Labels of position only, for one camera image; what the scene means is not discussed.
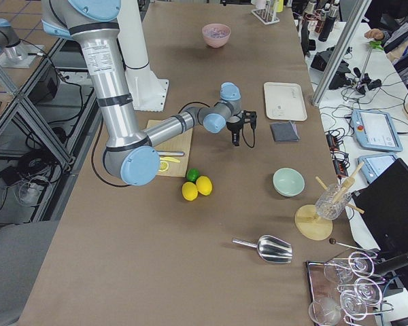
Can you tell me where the yellow lemon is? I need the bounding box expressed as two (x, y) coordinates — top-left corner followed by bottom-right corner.
(182, 181), (198, 201)
(195, 175), (213, 196)

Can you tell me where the grey folded cloth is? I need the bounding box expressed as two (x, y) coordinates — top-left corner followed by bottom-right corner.
(270, 121), (299, 142)

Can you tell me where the glass mug on stand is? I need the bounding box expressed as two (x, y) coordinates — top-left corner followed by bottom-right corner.
(315, 183), (351, 220)

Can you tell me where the green lime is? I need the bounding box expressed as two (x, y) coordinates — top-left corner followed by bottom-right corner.
(186, 168), (201, 183)

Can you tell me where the mint green bowl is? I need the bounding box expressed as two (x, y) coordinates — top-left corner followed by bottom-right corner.
(273, 168), (305, 197)

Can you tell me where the white wire cup rack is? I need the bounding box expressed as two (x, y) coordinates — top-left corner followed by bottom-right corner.
(251, 0), (279, 25)

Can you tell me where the steel ice scoop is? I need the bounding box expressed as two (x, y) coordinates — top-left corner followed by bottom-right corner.
(232, 235), (293, 264)

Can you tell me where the arm gripper cable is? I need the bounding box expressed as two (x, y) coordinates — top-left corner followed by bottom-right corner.
(239, 109), (258, 149)

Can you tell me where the front teach pendant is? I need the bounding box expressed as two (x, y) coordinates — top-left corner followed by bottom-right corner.
(351, 109), (403, 152)

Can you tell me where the lower yellow lemon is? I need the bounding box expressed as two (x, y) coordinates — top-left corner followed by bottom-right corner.
(182, 181), (198, 201)

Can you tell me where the black monitor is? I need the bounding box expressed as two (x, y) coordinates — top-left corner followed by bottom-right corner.
(353, 158), (408, 253)

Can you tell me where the aluminium frame post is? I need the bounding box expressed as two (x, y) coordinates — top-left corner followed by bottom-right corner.
(311, 0), (371, 107)

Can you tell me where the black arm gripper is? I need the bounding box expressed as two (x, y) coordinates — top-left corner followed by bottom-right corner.
(226, 113), (243, 146)

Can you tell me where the cream rabbit tray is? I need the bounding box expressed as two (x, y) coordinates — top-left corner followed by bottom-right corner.
(263, 81), (307, 121)

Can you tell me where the lower lemon slice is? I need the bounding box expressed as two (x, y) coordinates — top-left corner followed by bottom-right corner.
(158, 160), (169, 172)

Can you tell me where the teach pendant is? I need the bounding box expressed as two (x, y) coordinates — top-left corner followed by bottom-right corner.
(351, 109), (403, 152)
(357, 153), (398, 183)

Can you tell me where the upper yellow lemon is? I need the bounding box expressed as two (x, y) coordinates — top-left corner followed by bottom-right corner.
(195, 175), (213, 196)

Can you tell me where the wooden cutting board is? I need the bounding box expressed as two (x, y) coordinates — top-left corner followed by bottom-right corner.
(155, 129), (192, 177)

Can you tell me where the steel muddler black tip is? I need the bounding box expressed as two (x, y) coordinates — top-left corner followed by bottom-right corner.
(157, 151), (185, 157)

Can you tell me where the pink bowl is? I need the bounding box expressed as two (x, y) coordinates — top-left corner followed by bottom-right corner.
(201, 23), (231, 48)

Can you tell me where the rear teach pendant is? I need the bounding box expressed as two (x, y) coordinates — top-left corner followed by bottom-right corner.
(357, 153), (398, 183)

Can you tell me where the pile of ice cubes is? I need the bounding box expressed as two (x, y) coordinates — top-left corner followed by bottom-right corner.
(203, 24), (230, 39)

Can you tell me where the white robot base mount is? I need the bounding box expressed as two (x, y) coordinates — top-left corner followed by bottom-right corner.
(117, 0), (169, 112)

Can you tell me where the tray of wine glasses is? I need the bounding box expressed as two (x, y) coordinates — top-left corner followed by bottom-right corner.
(306, 251), (394, 325)

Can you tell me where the wooden stand with round base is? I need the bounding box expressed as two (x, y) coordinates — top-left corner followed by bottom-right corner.
(294, 162), (364, 240)

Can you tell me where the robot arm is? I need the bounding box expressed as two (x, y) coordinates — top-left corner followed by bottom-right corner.
(41, 1), (242, 185)

